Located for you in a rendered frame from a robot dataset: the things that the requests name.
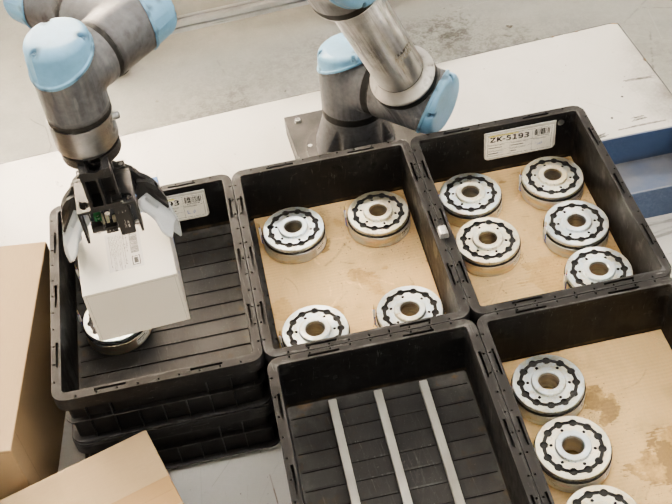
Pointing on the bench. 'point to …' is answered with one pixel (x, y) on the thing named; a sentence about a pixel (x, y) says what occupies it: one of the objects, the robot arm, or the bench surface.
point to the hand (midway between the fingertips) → (125, 244)
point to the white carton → (131, 279)
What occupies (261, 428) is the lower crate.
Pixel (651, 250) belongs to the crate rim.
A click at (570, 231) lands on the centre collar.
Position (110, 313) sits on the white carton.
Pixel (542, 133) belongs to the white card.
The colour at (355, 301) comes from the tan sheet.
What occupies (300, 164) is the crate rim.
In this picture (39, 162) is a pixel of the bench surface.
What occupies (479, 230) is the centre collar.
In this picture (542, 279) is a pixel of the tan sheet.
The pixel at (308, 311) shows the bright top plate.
